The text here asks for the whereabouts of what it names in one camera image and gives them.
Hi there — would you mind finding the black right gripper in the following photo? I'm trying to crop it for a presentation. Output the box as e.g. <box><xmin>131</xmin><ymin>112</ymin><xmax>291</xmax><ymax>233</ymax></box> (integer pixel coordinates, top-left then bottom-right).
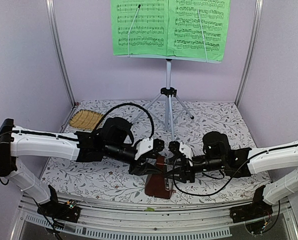
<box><xmin>164</xmin><ymin>154</ymin><xmax>225</xmax><ymax>183</ymax></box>

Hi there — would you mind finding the dark red metronome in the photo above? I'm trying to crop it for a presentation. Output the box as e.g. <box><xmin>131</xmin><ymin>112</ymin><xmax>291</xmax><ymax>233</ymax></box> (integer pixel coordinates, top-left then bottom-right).
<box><xmin>144</xmin><ymin>156</ymin><xmax>173</xmax><ymax>200</ymax></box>

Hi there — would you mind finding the white perforated music stand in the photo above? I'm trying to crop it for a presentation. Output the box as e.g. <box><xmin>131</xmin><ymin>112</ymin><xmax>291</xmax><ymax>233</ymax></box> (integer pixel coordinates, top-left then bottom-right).
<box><xmin>112</xmin><ymin>0</ymin><xmax>224</xmax><ymax>143</ymax></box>

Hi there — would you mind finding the green sheet music page one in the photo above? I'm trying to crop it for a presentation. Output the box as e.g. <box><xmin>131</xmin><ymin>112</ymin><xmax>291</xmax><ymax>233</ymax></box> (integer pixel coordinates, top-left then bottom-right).
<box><xmin>110</xmin><ymin>0</ymin><xmax>169</xmax><ymax>56</ymax></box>

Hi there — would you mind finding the green sheet music stack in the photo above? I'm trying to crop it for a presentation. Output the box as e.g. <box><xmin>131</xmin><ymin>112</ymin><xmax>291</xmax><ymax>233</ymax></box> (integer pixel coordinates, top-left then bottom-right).
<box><xmin>167</xmin><ymin>0</ymin><xmax>231</xmax><ymax>63</ymax></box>

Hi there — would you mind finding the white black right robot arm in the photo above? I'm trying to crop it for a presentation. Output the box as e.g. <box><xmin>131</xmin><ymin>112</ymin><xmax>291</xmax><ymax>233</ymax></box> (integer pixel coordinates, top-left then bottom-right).
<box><xmin>164</xmin><ymin>131</ymin><xmax>298</xmax><ymax>223</ymax></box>

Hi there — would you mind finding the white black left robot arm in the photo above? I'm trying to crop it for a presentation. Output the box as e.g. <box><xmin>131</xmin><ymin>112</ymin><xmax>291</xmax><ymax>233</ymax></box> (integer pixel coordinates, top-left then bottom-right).
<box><xmin>0</xmin><ymin>117</ymin><xmax>164</xmax><ymax>223</ymax></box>

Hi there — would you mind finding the woven bamboo tray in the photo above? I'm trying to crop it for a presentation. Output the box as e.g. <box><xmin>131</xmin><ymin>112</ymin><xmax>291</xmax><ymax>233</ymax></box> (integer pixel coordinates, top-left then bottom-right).
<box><xmin>69</xmin><ymin>109</ymin><xmax>103</xmax><ymax>130</ymax></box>

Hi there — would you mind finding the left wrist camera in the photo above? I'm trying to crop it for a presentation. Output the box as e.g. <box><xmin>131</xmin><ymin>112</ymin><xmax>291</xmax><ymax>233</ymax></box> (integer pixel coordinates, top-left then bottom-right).
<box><xmin>135</xmin><ymin>138</ymin><xmax>165</xmax><ymax>160</ymax></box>

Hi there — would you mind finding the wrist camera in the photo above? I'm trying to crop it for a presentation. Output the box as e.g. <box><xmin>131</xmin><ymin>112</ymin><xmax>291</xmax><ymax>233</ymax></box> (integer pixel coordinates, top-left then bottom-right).
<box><xmin>135</xmin><ymin>138</ymin><xmax>165</xmax><ymax>160</ymax></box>
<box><xmin>169</xmin><ymin>141</ymin><xmax>194</xmax><ymax>166</ymax></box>

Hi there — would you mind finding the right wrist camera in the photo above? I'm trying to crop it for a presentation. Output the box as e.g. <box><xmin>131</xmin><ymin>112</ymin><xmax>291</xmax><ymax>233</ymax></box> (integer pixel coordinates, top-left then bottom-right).
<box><xmin>169</xmin><ymin>141</ymin><xmax>194</xmax><ymax>166</ymax></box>

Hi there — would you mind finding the aluminium front rail frame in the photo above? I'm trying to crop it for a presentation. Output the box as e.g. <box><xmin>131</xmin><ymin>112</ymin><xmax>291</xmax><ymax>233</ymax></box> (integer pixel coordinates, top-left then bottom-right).
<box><xmin>11</xmin><ymin>195</ymin><xmax>298</xmax><ymax>240</ymax></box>

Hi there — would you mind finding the aluminium corner post right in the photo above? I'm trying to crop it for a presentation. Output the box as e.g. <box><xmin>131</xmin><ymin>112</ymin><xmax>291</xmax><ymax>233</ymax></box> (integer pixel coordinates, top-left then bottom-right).
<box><xmin>235</xmin><ymin>0</ymin><xmax>264</xmax><ymax>108</ymax></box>

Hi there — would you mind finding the aluminium corner post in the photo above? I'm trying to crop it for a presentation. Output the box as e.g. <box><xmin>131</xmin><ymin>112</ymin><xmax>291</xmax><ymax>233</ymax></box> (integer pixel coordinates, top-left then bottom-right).
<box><xmin>45</xmin><ymin>0</ymin><xmax>76</xmax><ymax>107</ymax></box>
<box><xmin>235</xmin><ymin>0</ymin><xmax>264</xmax><ymax>108</ymax></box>

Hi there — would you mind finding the aluminium corner post left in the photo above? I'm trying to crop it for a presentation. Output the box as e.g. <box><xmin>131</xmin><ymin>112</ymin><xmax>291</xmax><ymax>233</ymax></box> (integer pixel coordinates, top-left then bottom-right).
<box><xmin>45</xmin><ymin>0</ymin><xmax>76</xmax><ymax>107</ymax></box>

